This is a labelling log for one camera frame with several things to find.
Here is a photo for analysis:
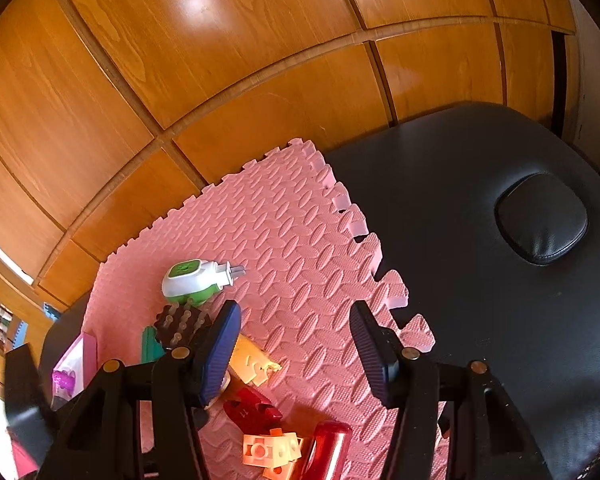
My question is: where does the yellow plastic piece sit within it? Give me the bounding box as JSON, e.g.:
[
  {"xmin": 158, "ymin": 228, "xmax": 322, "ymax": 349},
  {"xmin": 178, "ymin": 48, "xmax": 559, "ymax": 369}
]
[{"xmin": 228, "ymin": 335, "xmax": 282, "ymax": 387}]

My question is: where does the dark brown massage brush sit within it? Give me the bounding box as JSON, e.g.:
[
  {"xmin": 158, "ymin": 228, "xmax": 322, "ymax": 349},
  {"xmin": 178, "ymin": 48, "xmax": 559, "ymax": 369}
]
[{"xmin": 154, "ymin": 304, "xmax": 211, "ymax": 350}]

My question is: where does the purple perforated dome toy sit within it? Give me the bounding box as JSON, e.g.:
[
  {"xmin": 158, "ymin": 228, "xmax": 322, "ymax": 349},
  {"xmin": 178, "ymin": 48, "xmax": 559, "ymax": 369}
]
[{"xmin": 52, "ymin": 370, "xmax": 76, "ymax": 401}]

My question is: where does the teal plastic cup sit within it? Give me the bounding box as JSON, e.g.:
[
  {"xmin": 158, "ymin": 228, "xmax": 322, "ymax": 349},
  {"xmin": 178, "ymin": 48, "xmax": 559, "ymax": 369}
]
[{"xmin": 140, "ymin": 326, "xmax": 166, "ymax": 364}]

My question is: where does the green white plug device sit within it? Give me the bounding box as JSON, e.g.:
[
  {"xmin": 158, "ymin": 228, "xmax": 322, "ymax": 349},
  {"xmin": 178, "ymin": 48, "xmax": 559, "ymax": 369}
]
[{"xmin": 161, "ymin": 259, "xmax": 246, "ymax": 307}]

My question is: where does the red puzzle piece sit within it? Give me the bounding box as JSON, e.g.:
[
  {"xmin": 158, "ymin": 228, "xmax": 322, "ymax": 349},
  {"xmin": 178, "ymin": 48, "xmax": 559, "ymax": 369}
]
[{"xmin": 223, "ymin": 386, "xmax": 283, "ymax": 436}]

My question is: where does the red cylinder bottle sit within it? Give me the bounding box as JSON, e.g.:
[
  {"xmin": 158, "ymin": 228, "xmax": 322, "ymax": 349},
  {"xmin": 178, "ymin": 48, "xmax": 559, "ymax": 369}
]
[{"xmin": 299, "ymin": 420, "xmax": 352, "ymax": 480}]

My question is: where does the orange building block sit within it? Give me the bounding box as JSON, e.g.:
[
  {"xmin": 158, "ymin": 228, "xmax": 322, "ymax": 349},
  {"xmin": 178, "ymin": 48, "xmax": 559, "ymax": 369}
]
[{"xmin": 242, "ymin": 428, "xmax": 303, "ymax": 479}]

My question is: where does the pink white shallow tray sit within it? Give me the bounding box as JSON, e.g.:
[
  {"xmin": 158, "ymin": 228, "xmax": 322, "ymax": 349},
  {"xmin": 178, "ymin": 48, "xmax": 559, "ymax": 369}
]
[{"xmin": 50, "ymin": 333, "xmax": 97, "ymax": 411}]

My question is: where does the wooden door with shelves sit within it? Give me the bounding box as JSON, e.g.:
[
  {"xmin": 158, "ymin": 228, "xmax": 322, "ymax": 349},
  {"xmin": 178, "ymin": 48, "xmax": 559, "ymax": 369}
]
[{"xmin": 0, "ymin": 257, "xmax": 66, "ymax": 398}]

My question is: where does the pink foam puzzle mat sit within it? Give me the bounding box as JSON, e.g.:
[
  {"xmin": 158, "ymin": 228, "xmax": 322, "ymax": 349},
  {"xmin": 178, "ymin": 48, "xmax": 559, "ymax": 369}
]
[{"xmin": 82, "ymin": 140, "xmax": 407, "ymax": 479}]

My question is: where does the black face hole cushion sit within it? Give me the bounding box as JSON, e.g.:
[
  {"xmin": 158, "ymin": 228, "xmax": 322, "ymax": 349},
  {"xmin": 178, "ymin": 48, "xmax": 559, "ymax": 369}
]
[{"xmin": 495, "ymin": 174, "xmax": 588, "ymax": 266}]

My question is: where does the wooden wall cabinet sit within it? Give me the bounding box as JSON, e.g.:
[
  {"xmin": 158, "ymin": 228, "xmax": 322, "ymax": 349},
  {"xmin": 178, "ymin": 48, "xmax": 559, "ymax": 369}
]
[{"xmin": 0, "ymin": 0, "xmax": 577, "ymax": 304}]

